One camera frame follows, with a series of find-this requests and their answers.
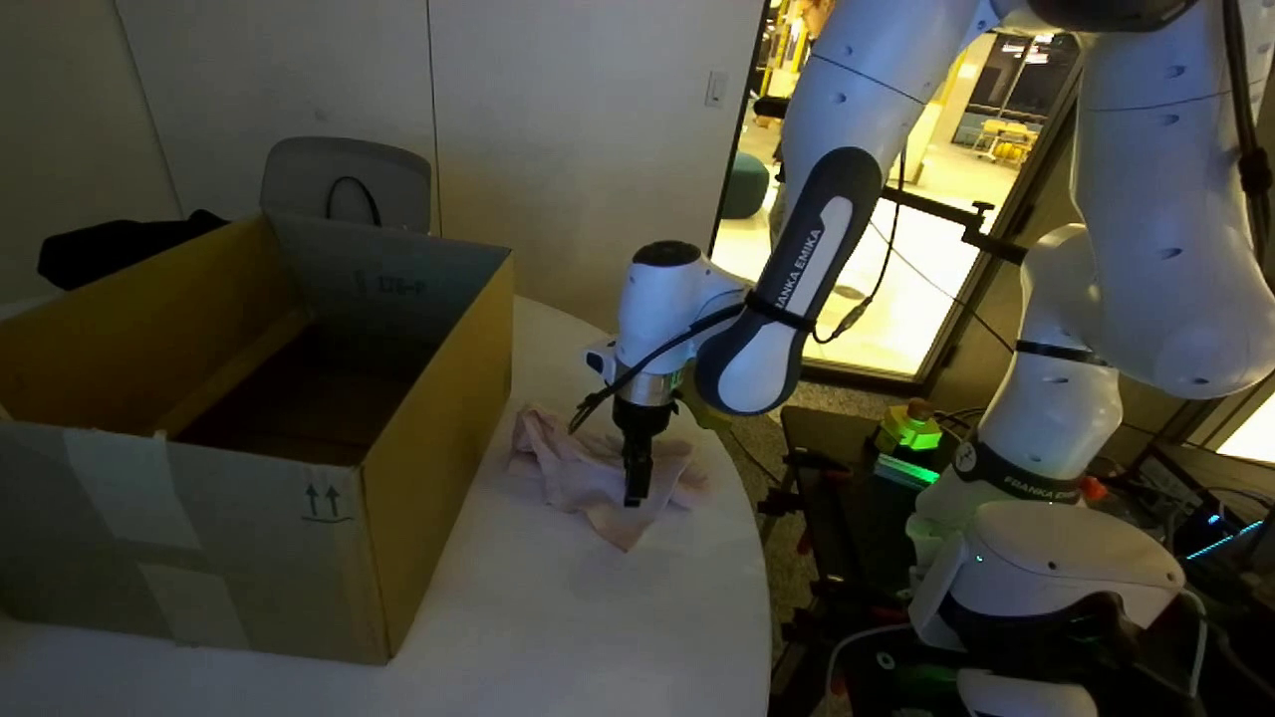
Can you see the open cardboard box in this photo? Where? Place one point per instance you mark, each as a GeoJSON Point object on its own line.
{"type": "Point", "coordinates": [401, 465]}

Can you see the white domed base housing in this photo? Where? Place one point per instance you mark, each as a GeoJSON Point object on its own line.
{"type": "Point", "coordinates": [1060, 571]}

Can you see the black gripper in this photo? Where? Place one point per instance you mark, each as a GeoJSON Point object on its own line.
{"type": "Point", "coordinates": [637, 429]}

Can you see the teal round pouf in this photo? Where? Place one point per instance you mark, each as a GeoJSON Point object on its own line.
{"type": "Point", "coordinates": [741, 183]}

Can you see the black robot cart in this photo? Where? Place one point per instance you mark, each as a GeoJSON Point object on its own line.
{"type": "Point", "coordinates": [839, 532]}

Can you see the green lit control box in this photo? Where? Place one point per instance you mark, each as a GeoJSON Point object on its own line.
{"type": "Point", "coordinates": [910, 436]}

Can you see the peach cloth shirt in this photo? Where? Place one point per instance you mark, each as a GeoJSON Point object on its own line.
{"type": "Point", "coordinates": [571, 470]}

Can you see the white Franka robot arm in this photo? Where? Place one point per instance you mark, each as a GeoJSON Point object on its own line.
{"type": "Point", "coordinates": [1169, 202]}

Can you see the grey chair backrest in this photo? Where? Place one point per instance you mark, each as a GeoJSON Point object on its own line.
{"type": "Point", "coordinates": [301, 179]}

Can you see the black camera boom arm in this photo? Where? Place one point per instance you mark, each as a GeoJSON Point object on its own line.
{"type": "Point", "coordinates": [958, 212]}

